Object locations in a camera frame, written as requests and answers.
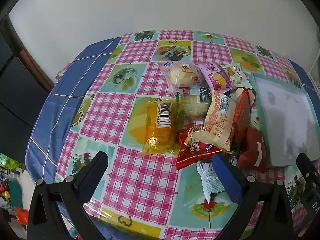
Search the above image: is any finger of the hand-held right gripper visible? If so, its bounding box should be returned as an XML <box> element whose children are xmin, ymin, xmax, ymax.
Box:
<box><xmin>296</xmin><ymin>152</ymin><xmax>320</xmax><ymax>193</ymax></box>

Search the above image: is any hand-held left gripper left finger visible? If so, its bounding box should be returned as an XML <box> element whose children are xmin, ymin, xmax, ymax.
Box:
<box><xmin>27</xmin><ymin>151</ymin><xmax>109</xmax><ymax>240</ymax></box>

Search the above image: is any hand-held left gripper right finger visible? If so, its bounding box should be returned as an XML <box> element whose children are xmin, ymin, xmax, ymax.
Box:
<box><xmin>212</xmin><ymin>153</ymin><xmax>295</xmax><ymax>240</ymax></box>

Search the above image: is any white text-printed packet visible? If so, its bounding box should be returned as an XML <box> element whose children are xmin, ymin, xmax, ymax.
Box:
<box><xmin>196</xmin><ymin>161</ymin><xmax>227</xmax><ymax>202</ymax></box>

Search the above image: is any dark red white-striped packet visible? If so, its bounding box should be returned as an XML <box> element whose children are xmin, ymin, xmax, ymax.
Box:
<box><xmin>236</xmin><ymin>126</ymin><xmax>267</xmax><ymax>174</ymax></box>

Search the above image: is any red snack packet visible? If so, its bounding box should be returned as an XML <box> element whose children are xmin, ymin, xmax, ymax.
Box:
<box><xmin>175</xmin><ymin>126</ymin><xmax>225</xmax><ymax>171</ymax></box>

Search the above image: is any white box with teal rim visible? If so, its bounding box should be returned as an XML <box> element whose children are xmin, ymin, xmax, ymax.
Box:
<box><xmin>249</xmin><ymin>72</ymin><xmax>318</xmax><ymax>168</ymax></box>

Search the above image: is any beige snack packet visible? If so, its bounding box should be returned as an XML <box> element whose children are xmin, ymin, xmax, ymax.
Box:
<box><xmin>190</xmin><ymin>90</ymin><xmax>238</xmax><ymax>153</ymax></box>

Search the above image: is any orange patterned packet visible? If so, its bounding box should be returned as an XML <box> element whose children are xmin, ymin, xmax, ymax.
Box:
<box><xmin>232</xmin><ymin>88</ymin><xmax>252</xmax><ymax>153</ymax></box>

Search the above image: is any green cake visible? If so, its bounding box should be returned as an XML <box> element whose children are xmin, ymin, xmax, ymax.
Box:
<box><xmin>175</xmin><ymin>92</ymin><xmax>213</xmax><ymax>119</ymax></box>

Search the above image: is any yellow cake packet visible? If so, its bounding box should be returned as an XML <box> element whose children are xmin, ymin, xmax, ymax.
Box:
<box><xmin>141</xmin><ymin>97</ymin><xmax>185</xmax><ymax>157</ymax></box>

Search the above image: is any round yellow pastry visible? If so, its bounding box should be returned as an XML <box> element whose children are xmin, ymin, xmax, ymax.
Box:
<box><xmin>231</xmin><ymin>86</ymin><xmax>257</xmax><ymax>105</ymax></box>

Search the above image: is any purple snack packet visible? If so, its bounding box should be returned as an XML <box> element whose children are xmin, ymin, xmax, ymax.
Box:
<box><xmin>195</xmin><ymin>62</ymin><xmax>235</xmax><ymax>92</ymax></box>

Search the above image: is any white packet with orange fruit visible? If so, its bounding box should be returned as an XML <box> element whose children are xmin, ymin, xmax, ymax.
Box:
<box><xmin>221</xmin><ymin>64</ymin><xmax>250</xmax><ymax>84</ymax></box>

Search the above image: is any bun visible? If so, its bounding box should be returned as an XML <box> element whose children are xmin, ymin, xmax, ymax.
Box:
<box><xmin>158</xmin><ymin>60</ymin><xmax>208</xmax><ymax>96</ymax></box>

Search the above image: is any pink plaid fruit-print tablecloth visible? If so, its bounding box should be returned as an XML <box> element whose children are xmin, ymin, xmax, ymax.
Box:
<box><xmin>54</xmin><ymin>29</ymin><xmax>320</xmax><ymax>240</ymax></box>

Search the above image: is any orange plastic bag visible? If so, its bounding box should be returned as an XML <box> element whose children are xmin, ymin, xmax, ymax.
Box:
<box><xmin>14</xmin><ymin>206</ymin><xmax>29</xmax><ymax>227</ymax></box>

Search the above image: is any dark cabinet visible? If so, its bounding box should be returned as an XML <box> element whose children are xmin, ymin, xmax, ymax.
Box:
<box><xmin>0</xmin><ymin>17</ymin><xmax>54</xmax><ymax>159</ymax></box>

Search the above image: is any brown wooden trim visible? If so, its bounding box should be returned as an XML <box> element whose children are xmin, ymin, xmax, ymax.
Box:
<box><xmin>7</xmin><ymin>15</ymin><xmax>57</xmax><ymax>88</ymax></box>

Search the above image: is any white cable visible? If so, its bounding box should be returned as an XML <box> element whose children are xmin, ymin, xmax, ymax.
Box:
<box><xmin>309</xmin><ymin>52</ymin><xmax>320</xmax><ymax>80</ymax></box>

